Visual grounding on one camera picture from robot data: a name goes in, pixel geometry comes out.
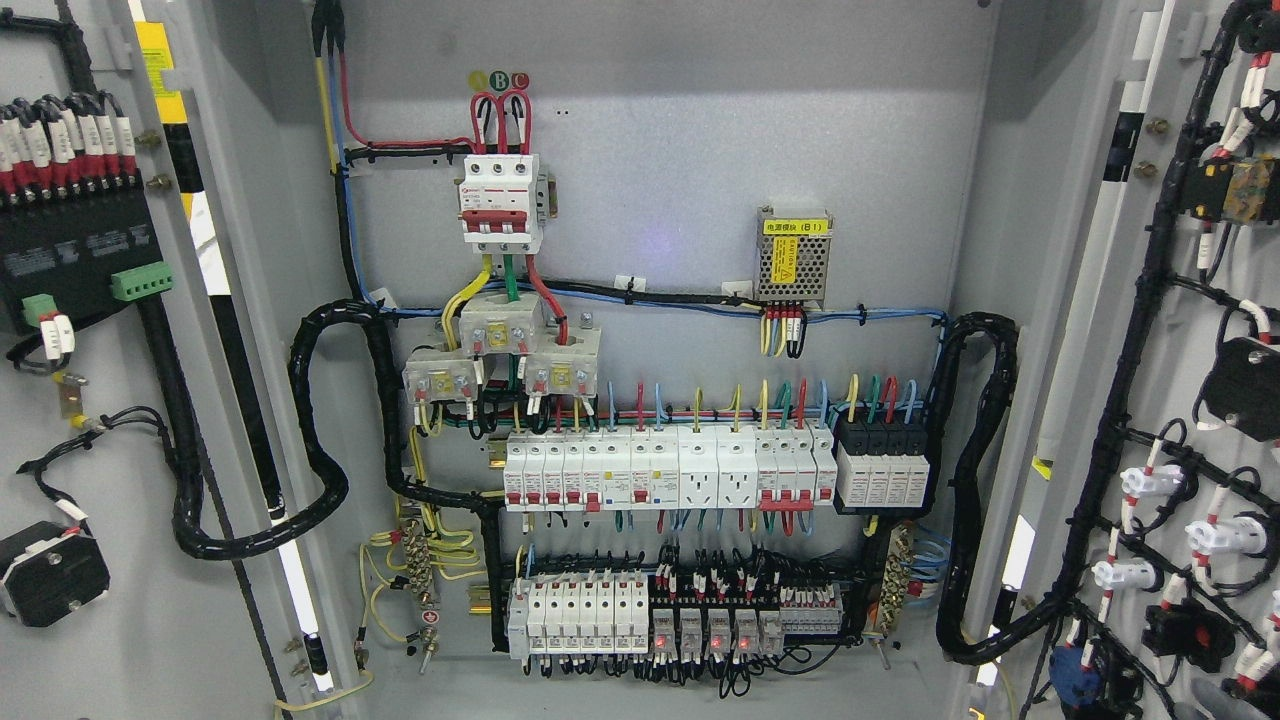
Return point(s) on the black digital power meter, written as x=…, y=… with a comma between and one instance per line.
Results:
x=69, y=248

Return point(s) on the grey cabinet door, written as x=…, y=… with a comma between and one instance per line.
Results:
x=1125, y=212
x=176, y=637

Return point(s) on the black rotary selector switch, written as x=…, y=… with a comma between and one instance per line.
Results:
x=50, y=571

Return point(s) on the lower relay terminal row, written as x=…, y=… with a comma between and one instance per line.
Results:
x=679, y=616

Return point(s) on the red main circuit breaker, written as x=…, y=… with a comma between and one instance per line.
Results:
x=502, y=207

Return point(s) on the black surge protector block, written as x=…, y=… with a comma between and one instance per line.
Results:
x=882, y=469

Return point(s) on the grey current transformers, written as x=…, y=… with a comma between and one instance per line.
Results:
x=494, y=331

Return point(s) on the metal mesh power supply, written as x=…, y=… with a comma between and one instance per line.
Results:
x=793, y=251

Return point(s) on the white breaker and socket row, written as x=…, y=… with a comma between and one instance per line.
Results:
x=718, y=466

